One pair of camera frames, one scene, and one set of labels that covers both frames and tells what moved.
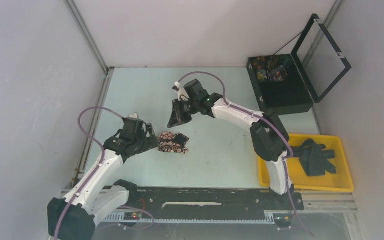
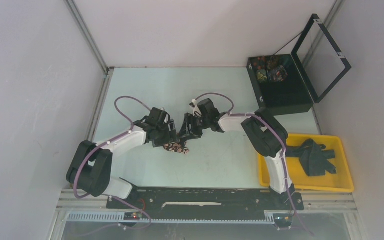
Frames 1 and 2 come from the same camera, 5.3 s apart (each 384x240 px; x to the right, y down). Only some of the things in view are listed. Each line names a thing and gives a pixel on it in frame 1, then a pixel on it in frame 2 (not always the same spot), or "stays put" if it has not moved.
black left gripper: [150, 142] -> [170, 136]
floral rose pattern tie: [170, 142] stays put
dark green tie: [314, 157] stays put
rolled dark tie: [273, 62] stays put
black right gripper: [178, 117] -> [185, 131]
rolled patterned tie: [261, 75] stays put
